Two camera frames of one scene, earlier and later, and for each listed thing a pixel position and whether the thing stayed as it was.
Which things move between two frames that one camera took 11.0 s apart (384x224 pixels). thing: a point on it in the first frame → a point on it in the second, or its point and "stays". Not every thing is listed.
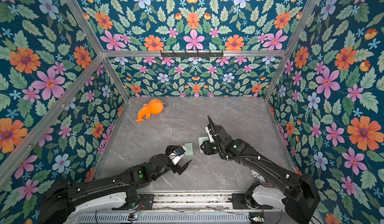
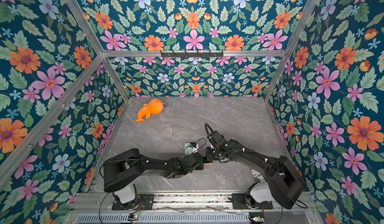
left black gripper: (177, 169) → (201, 165)
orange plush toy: (154, 106) stays
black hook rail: (197, 54) stays
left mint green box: (190, 149) stays
